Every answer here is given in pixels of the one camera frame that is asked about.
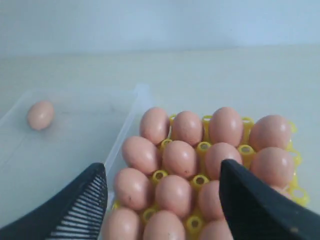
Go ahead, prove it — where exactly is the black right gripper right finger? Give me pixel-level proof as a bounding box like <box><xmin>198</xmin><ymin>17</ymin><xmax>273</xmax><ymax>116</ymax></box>
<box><xmin>219</xmin><ymin>159</ymin><xmax>320</xmax><ymax>240</ymax></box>

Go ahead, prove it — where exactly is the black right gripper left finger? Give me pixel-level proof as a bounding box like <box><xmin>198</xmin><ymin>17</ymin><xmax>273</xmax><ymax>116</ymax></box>
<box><xmin>0</xmin><ymin>162</ymin><xmax>108</xmax><ymax>240</ymax></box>

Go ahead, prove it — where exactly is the clear plastic tray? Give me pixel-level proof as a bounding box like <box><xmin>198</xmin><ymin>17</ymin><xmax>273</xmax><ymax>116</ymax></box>
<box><xmin>0</xmin><ymin>84</ymin><xmax>154</xmax><ymax>229</ymax></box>

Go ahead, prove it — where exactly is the yellow plastic egg tray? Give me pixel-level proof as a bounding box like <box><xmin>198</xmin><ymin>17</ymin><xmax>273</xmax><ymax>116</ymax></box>
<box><xmin>112</xmin><ymin>114</ymin><xmax>309</xmax><ymax>240</ymax></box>

